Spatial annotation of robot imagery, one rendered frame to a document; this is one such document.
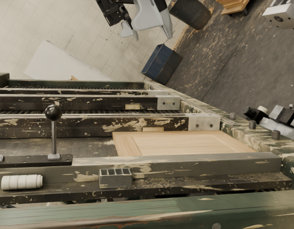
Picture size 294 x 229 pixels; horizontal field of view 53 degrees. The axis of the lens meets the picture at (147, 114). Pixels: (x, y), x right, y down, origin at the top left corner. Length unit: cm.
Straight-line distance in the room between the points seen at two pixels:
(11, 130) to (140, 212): 68
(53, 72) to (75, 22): 165
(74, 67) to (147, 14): 420
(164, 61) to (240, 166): 448
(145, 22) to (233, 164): 44
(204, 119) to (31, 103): 84
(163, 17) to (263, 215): 36
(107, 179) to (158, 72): 456
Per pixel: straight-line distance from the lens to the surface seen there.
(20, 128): 106
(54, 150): 71
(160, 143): 94
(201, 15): 532
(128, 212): 48
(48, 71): 473
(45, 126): 105
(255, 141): 95
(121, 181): 67
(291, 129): 114
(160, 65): 517
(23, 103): 154
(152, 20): 51
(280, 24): 120
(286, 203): 58
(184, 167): 74
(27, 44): 618
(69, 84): 253
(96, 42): 607
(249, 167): 81
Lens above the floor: 146
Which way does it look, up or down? 16 degrees down
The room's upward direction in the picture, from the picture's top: 59 degrees counter-clockwise
